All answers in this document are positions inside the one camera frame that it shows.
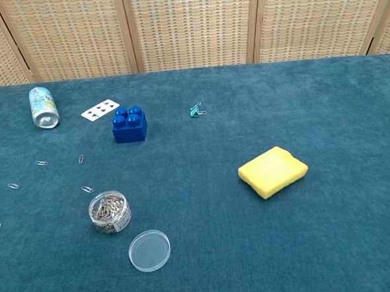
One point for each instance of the clear jar of paper clips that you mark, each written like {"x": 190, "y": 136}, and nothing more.
{"x": 110, "y": 217}

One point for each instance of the teal binder clip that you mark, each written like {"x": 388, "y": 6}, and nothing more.
{"x": 193, "y": 112}

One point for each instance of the blue building block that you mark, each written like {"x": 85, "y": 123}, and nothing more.
{"x": 129, "y": 131}

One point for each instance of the yellow sponge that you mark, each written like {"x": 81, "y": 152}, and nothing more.
{"x": 271, "y": 171}

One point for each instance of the playing card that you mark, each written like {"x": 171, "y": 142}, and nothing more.
{"x": 98, "y": 110}

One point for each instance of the teal table cloth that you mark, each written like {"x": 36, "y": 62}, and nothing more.
{"x": 221, "y": 250}

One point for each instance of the clear round lid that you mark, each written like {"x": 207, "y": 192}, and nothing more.
{"x": 149, "y": 251}

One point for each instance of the woven folding screen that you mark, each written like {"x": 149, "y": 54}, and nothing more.
{"x": 191, "y": 27}

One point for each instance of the printed drink can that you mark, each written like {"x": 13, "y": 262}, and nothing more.
{"x": 42, "y": 105}

